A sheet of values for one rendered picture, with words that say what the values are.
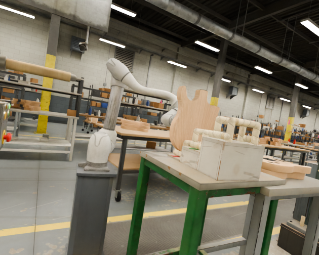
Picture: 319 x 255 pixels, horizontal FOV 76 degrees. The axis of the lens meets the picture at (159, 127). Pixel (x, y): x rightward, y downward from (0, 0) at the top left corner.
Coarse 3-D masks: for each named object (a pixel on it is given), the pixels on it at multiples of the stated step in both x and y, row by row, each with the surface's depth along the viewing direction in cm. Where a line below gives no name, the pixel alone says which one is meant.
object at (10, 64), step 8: (8, 64) 61; (16, 64) 62; (24, 64) 63; (32, 64) 64; (24, 72) 64; (32, 72) 64; (40, 72) 65; (48, 72) 66; (56, 72) 67; (64, 72) 69; (64, 80) 70
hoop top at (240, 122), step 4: (236, 120) 89; (240, 120) 90; (244, 120) 92; (248, 120) 93; (236, 124) 91; (240, 124) 91; (244, 124) 92; (248, 124) 93; (252, 124) 94; (256, 124) 95; (260, 124) 96
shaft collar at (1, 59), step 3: (0, 54) 60; (0, 57) 59; (3, 57) 60; (6, 57) 60; (0, 60) 59; (3, 60) 60; (0, 63) 59; (3, 63) 60; (0, 66) 60; (3, 66) 60; (0, 69) 61; (3, 69) 61; (6, 69) 63
